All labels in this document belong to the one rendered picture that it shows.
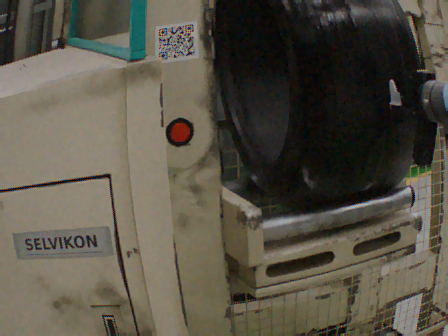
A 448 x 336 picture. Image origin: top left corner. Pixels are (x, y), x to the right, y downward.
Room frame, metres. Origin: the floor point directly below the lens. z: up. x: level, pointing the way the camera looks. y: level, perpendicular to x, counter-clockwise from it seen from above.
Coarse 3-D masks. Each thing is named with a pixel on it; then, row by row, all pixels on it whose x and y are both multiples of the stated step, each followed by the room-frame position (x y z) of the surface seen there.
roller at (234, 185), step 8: (224, 184) 2.19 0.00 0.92; (232, 184) 2.19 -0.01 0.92; (240, 184) 2.20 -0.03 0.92; (248, 184) 2.20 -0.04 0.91; (240, 192) 2.19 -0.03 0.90; (248, 192) 2.19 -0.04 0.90; (256, 192) 2.20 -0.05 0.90; (264, 192) 2.20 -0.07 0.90; (248, 200) 2.20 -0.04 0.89; (256, 200) 2.20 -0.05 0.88; (264, 200) 2.21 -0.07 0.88
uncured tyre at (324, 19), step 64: (256, 0) 2.33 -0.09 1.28; (320, 0) 1.86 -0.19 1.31; (384, 0) 1.91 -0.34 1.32; (256, 64) 2.35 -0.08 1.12; (320, 64) 1.83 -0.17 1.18; (384, 64) 1.86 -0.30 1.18; (256, 128) 2.28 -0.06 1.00; (320, 128) 1.85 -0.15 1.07; (384, 128) 1.87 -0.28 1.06; (320, 192) 1.93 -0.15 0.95
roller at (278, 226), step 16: (384, 192) 1.99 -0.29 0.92; (400, 192) 2.00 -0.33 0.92; (320, 208) 1.95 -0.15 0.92; (336, 208) 1.95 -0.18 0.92; (352, 208) 1.96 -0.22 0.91; (368, 208) 1.96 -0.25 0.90; (384, 208) 1.98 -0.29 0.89; (400, 208) 1.99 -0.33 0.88; (272, 224) 1.91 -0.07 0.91; (288, 224) 1.92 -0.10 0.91; (304, 224) 1.93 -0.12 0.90; (320, 224) 1.93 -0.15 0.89; (336, 224) 1.95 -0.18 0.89; (272, 240) 1.92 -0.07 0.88
